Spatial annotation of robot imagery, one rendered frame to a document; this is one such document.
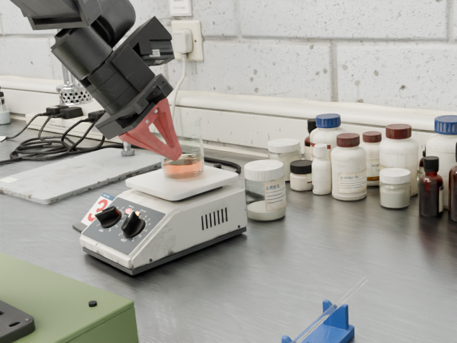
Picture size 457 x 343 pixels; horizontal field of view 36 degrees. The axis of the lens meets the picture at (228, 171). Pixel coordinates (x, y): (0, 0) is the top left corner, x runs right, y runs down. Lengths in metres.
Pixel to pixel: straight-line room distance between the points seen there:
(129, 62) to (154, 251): 0.24
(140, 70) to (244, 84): 0.60
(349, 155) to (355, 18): 0.29
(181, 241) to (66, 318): 0.28
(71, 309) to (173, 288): 0.19
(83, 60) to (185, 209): 0.23
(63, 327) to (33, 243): 0.41
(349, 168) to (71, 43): 0.48
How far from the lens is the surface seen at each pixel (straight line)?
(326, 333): 0.71
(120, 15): 0.90
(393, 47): 1.23
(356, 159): 1.08
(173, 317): 0.78
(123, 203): 0.97
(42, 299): 0.72
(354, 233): 0.97
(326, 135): 1.16
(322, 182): 1.13
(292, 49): 1.35
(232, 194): 0.95
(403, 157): 1.10
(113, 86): 0.84
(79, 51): 0.84
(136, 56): 0.86
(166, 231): 0.89
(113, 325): 0.67
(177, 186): 0.93
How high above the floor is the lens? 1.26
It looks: 16 degrees down
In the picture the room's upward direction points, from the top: 4 degrees counter-clockwise
